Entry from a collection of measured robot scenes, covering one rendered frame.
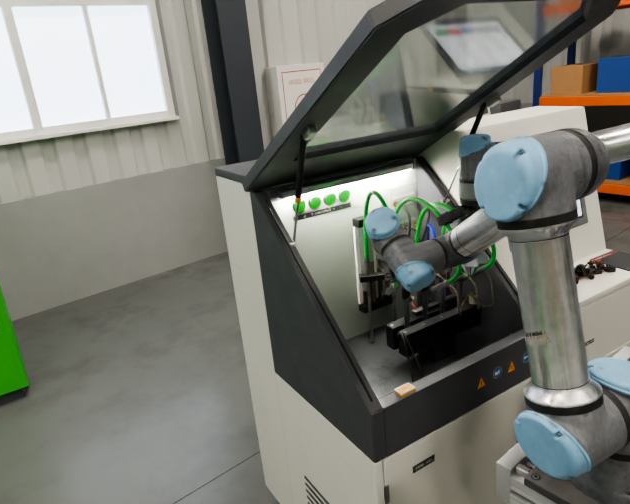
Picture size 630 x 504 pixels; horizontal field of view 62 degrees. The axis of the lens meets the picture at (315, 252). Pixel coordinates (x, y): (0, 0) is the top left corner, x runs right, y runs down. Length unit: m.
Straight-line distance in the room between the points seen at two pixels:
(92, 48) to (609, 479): 4.81
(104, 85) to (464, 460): 4.37
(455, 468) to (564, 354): 0.95
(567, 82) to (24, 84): 5.69
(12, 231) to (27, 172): 0.51
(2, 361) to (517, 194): 3.37
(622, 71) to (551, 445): 6.21
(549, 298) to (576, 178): 0.18
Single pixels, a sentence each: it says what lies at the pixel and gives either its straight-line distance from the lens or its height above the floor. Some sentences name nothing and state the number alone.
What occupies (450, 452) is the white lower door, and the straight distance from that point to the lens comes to 1.72.
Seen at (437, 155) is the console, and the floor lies 1.46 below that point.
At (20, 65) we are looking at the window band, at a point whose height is 2.04.
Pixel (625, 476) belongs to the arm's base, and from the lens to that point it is 1.10.
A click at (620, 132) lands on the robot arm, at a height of 1.61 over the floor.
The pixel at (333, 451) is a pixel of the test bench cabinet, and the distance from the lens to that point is 1.72.
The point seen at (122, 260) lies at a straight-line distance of 5.33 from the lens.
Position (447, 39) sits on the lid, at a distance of 1.24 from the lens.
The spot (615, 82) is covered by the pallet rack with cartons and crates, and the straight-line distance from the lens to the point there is 6.96.
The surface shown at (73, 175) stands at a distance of 5.10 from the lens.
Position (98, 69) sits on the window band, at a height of 1.96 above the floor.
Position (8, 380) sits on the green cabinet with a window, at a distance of 3.82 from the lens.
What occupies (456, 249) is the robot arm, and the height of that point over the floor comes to 1.40.
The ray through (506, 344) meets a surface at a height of 0.95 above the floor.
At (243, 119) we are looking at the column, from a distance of 5.30.
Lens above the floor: 1.80
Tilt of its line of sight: 19 degrees down
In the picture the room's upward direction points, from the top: 6 degrees counter-clockwise
